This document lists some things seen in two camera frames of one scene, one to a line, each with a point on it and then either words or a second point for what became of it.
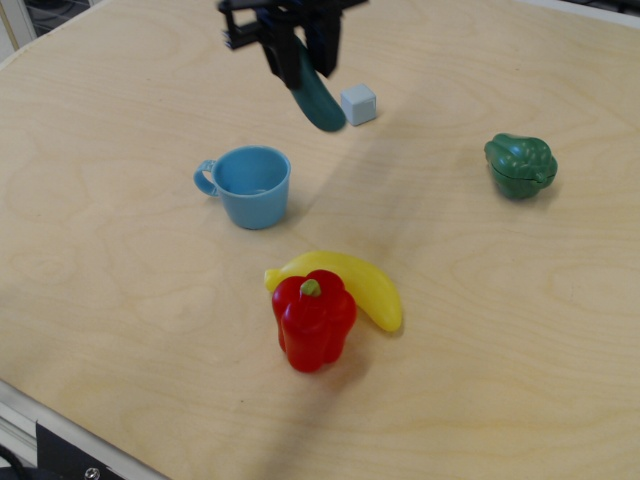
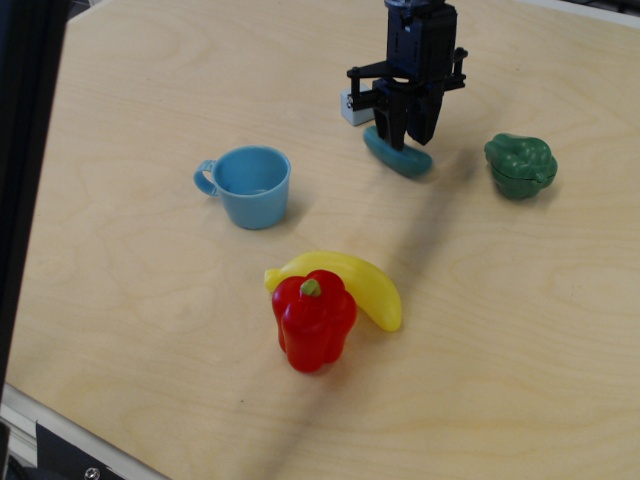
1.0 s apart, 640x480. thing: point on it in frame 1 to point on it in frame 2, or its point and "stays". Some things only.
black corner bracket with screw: x=53 y=451 stays
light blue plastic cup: x=252 y=183 stays
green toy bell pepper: x=521 y=166 stays
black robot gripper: x=280 y=42 to x=421 y=48
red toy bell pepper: x=314 y=314 stays
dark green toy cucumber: x=314 y=96 to x=407 y=162
